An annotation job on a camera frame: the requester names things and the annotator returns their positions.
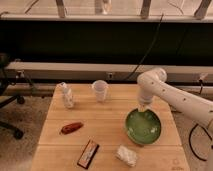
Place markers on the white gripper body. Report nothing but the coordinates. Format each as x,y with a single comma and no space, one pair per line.
143,107

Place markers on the green ceramic bowl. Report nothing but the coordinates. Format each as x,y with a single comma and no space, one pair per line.
143,127

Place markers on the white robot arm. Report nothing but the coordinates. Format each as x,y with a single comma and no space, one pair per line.
153,83

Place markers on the clear plastic cup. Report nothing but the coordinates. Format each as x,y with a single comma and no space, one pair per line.
100,88

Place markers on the white crumpled sponge block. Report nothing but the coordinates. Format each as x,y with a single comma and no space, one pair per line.
126,155

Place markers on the dark rectangular box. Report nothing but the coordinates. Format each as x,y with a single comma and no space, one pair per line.
88,154

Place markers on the brown red oblong object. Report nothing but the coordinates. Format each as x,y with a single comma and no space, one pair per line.
67,129

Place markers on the black office chair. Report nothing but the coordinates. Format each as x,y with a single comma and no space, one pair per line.
4,82

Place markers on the grey metal rail beam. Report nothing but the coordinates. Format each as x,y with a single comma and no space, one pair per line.
114,72

